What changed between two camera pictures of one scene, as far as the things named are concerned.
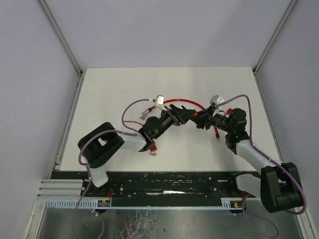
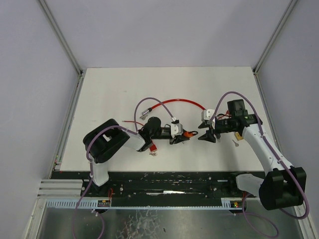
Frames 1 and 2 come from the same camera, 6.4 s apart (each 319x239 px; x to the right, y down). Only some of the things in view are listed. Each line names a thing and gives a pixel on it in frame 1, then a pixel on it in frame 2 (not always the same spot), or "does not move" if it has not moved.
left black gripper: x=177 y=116 to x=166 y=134
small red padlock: x=153 y=148 does not move
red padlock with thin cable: x=132 y=121 does not move
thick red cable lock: x=146 y=112 does not move
